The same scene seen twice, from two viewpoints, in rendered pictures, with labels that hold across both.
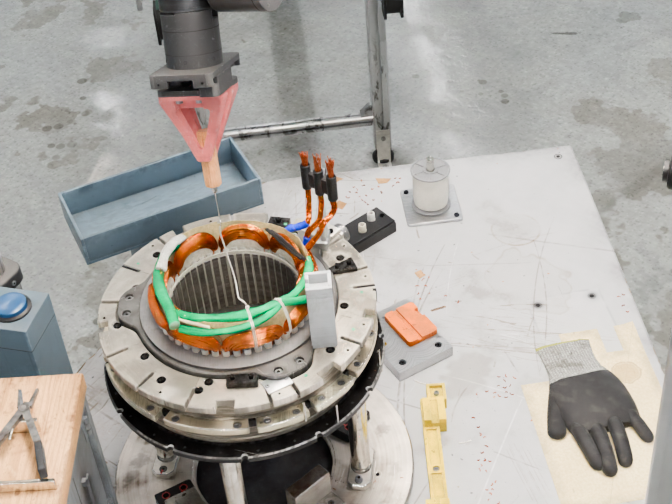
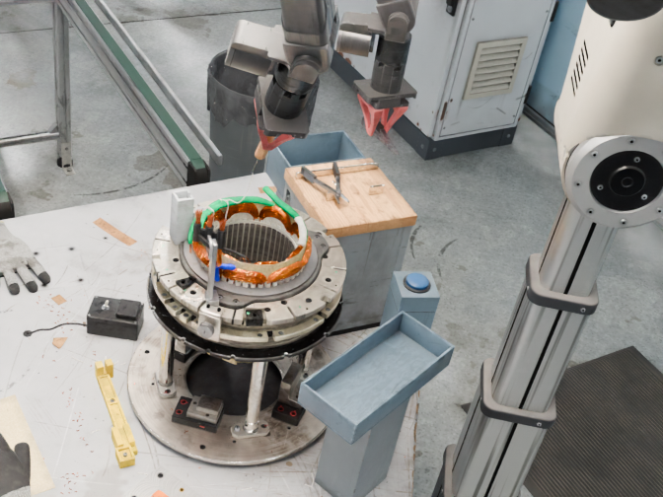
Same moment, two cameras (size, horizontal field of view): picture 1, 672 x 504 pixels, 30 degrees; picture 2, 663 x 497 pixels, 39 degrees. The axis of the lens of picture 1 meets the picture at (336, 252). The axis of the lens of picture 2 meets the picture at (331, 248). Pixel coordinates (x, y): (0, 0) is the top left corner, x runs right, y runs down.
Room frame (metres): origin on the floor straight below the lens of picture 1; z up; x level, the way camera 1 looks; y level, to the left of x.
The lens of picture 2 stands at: (2.10, -0.43, 2.05)
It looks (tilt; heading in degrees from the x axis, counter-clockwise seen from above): 38 degrees down; 146
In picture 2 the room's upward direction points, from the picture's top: 11 degrees clockwise
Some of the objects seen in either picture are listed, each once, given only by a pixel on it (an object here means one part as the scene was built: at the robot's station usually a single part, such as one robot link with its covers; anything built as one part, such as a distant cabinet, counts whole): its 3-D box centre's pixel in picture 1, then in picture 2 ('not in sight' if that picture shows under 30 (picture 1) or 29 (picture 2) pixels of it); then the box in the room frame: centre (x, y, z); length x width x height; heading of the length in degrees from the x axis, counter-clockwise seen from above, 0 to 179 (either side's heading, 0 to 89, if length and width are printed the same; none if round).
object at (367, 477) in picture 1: (361, 467); (165, 383); (1.02, -0.01, 0.81); 0.07 x 0.03 x 0.01; 169
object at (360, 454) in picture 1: (356, 416); (168, 343); (1.02, -0.01, 0.91); 0.02 x 0.02 x 0.21
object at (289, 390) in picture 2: not in sight; (296, 385); (1.13, 0.19, 0.85); 0.06 x 0.04 x 0.05; 133
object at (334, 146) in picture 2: not in sight; (308, 204); (0.73, 0.40, 0.92); 0.17 x 0.11 x 0.28; 88
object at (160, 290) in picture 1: (168, 283); (287, 213); (1.02, 0.19, 1.15); 0.15 x 0.04 x 0.02; 177
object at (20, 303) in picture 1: (10, 304); (417, 281); (1.13, 0.40, 1.04); 0.04 x 0.04 x 0.01
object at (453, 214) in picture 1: (430, 182); not in sight; (1.55, -0.16, 0.83); 0.09 x 0.09 x 0.10; 2
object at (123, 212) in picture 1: (175, 265); (364, 425); (1.31, 0.22, 0.92); 0.25 x 0.11 x 0.28; 112
